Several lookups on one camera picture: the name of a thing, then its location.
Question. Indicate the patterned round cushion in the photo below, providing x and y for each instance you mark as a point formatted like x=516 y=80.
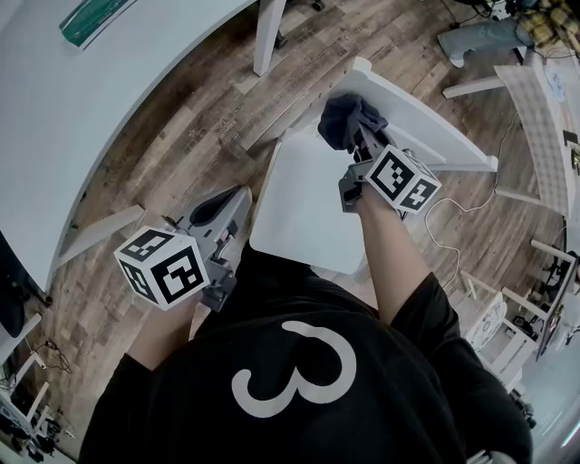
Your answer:
x=491 y=324

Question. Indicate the small white wooden chair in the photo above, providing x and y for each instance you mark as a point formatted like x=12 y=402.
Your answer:
x=512 y=349

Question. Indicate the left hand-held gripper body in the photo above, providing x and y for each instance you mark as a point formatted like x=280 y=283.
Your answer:
x=158 y=267

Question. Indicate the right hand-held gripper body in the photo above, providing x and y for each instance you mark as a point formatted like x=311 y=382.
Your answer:
x=399 y=181

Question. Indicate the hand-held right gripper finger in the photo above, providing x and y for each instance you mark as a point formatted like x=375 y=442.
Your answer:
x=378 y=139
x=360 y=150

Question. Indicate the person's left forearm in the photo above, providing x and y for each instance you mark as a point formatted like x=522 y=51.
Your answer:
x=167 y=335

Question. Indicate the black printed t-shirt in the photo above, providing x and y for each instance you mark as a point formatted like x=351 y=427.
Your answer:
x=204 y=408

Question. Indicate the person's right forearm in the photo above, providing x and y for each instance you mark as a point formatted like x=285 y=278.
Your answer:
x=389 y=258

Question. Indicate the dark blue wiping cloth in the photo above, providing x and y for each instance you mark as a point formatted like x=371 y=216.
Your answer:
x=344 y=122

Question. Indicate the green and white box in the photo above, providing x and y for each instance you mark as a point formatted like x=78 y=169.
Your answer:
x=90 y=18

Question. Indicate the small black box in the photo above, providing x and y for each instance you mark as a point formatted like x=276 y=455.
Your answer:
x=572 y=137

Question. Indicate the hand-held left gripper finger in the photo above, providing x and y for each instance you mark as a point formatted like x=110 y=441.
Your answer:
x=240 y=217
x=204 y=210

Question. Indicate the white curved desk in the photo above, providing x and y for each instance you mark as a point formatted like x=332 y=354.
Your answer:
x=68 y=113

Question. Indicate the table with checkered cloth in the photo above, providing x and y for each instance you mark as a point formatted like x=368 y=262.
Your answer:
x=539 y=136

